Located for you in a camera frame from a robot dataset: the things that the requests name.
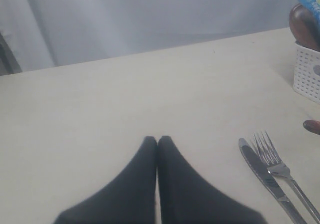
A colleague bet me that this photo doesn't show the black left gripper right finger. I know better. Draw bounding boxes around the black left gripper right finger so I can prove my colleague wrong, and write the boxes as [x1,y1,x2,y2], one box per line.
[157,136,266,224]

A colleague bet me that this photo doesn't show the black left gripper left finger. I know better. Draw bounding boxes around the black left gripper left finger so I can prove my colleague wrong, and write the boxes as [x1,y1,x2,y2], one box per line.
[55,136,158,224]

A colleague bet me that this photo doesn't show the silver table knife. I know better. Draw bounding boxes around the silver table knife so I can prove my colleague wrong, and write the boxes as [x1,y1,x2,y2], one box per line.
[238,138,306,224]

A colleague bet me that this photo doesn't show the silver metal fork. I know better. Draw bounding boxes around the silver metal fork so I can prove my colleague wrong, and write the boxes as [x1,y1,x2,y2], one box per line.
[253,131,320,224]

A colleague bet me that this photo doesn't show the red-brown wooden spoon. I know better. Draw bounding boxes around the red-brown wooden spoon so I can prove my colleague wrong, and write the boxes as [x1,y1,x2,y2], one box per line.
[303,120,320,135]

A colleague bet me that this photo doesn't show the blue chips bag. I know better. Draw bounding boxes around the blue chips bag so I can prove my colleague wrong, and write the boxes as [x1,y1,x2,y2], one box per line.
[298,0,320,23]

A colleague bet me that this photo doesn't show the white perforated plastic basket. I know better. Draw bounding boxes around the white perforated plastic basket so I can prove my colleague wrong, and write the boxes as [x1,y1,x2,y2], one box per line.
[293,41,320,104]

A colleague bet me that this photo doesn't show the white backdrop curtain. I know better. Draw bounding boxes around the white backdrop curtain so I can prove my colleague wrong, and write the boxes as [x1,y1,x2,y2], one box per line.
[0,0,298,71]

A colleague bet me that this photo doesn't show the brown wooden plate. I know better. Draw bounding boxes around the brown wooden plate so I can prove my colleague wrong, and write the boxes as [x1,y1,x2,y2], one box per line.
[288,3,320,51]

